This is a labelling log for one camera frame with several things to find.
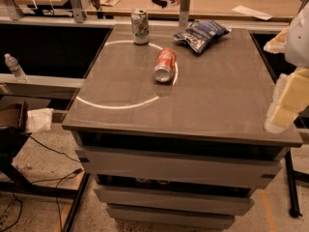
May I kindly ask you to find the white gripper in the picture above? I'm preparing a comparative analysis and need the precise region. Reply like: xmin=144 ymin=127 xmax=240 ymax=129
xmin=264 ymin=4 xmax=309 ymax=133

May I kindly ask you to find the red coke can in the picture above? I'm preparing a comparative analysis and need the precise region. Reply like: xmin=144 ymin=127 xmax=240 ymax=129
xmin=154 ymin=47 xmax=177 ymax=83

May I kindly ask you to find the green white soda can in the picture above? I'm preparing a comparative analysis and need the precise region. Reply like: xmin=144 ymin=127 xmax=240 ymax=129
xmin=131 ymin=9 xmax=149 ymax=44

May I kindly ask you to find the white paper sheet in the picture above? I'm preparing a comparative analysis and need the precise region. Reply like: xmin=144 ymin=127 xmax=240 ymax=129
xmin=233 ymin=6 xmax=272 ymax=20

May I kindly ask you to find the blue chip bag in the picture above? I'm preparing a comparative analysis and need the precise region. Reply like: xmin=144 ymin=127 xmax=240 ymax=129
xmin=173 ymin=19 xmax=230 ymax=54

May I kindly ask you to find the grey drawer cabinet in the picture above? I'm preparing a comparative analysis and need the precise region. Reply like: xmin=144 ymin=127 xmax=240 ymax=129
xmin=63 ymin=24 xmax=302 ymax=230

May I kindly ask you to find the black stand leg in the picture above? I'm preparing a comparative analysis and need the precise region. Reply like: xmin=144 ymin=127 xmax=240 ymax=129
xmin=285 ymin=152 xmax=301 ymax=218

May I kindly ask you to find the clear plastic water bottle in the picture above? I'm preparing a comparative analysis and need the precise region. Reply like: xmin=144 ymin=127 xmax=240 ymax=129
xmin=5 ymin=53 xmax=28 ymax=83

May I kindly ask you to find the black floor cable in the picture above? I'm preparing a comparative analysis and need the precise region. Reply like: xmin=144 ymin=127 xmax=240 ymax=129
xmin=0 ymin=134 xmax=85 ymax=232

